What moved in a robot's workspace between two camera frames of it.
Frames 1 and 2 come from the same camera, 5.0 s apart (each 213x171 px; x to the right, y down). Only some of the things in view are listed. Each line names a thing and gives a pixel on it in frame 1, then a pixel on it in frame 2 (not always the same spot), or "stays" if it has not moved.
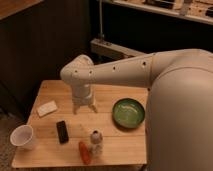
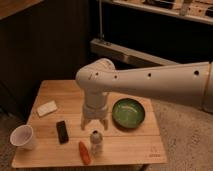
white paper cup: (22, 136) stays
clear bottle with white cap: (96, 143) stays
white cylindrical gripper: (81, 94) -> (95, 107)
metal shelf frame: (196, 10) stays
